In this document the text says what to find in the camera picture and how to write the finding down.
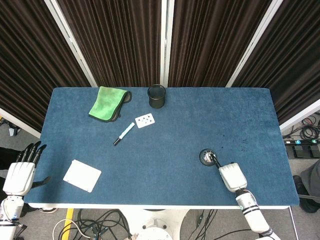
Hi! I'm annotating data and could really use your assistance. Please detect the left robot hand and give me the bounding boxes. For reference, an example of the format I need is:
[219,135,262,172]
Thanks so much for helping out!
[2,140,52,197]

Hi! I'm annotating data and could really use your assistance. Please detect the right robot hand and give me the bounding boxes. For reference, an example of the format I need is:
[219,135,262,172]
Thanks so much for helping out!
[208,152,249,194]

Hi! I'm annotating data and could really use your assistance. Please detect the white flat box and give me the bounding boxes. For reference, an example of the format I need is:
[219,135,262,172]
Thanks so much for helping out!
[62,159,102,194]

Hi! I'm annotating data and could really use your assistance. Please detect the blue fabric table cover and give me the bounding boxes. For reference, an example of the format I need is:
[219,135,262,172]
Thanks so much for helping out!
[23,86,300,207]

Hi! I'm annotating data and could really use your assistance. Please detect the black foot pedal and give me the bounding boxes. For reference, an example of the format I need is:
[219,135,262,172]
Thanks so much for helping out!
[309,144,320,158]
[291,144,311,159]

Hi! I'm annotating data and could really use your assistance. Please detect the power strip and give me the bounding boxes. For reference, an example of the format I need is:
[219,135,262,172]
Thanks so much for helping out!
[283,139,320,146]

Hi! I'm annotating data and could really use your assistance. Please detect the person's leg with black shoe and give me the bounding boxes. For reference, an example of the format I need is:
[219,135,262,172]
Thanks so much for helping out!
[292,159,320,214]

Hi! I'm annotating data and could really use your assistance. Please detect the playing card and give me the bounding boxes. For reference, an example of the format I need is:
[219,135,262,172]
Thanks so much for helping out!
[134,112,156,129]

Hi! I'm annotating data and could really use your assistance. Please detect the black mesh pen cup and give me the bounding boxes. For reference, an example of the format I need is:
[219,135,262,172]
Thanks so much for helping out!
[147,84,167,110]

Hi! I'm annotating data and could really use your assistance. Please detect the white marker with black cap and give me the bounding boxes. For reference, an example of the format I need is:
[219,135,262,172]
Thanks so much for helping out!
[112,122,136,147]

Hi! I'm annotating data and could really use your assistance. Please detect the green microfiber cloth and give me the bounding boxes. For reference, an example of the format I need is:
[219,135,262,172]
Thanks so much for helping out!
[88,86,133,124]

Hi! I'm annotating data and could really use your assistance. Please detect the brown curtain partition panel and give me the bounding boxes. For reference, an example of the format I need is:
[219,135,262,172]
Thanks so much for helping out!
[225,0,320,132]
[166,0,287,88]
[44,0,168,88]
[0,0,98,139]

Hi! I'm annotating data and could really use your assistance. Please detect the black thin floor cable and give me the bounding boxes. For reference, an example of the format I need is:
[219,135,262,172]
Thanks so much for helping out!
[186,208,252,240]

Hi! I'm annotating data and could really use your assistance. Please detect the white floor cable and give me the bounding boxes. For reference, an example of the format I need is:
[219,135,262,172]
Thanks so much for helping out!
[52,218,97,239]

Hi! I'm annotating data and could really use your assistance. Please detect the white table frame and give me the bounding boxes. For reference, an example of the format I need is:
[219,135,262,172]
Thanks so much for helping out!
[26,202,291,210]

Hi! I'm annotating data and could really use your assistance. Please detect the tangled black cables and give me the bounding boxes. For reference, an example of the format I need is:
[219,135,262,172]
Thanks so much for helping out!
[282,113,320,141]

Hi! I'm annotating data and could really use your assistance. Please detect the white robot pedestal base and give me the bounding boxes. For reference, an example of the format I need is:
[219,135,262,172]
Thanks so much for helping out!
[121,208,191,240]

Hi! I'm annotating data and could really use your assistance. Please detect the black floor cable bundle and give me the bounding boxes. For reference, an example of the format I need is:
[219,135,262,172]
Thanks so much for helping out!
[74,208,133,240]

